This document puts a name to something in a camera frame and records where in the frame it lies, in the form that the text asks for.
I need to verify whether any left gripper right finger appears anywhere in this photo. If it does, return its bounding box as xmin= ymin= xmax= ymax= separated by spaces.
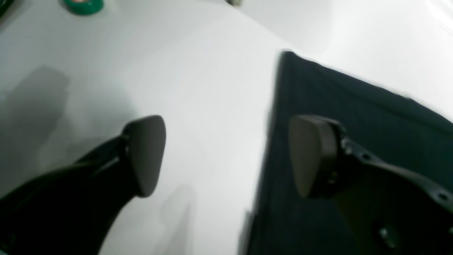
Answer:
xmin=288 ymin=115 xmax=452 ymax=255

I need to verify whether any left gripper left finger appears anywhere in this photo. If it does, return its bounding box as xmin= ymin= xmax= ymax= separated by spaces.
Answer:
xmin=1 ymin=115 xmax=166 ymax=255

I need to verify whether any black T-shirt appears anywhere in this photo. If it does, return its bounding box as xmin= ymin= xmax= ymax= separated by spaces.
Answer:
xmin=244 ymin=51 xmax=452 ymax=255

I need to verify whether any green tape roll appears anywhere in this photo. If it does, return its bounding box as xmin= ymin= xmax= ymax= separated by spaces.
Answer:
xmin=62 ymin=0 xmax=104 ymax=16

